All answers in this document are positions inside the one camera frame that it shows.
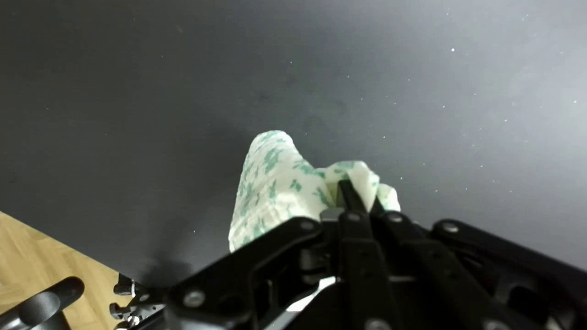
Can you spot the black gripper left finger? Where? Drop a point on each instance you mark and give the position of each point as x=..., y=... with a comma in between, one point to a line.
x=369, y=299

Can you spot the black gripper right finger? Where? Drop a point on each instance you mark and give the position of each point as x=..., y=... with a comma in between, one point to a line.
x=461, y=303

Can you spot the white green-patterned cloth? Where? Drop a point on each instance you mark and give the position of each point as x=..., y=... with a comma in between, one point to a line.
x=278, y=183

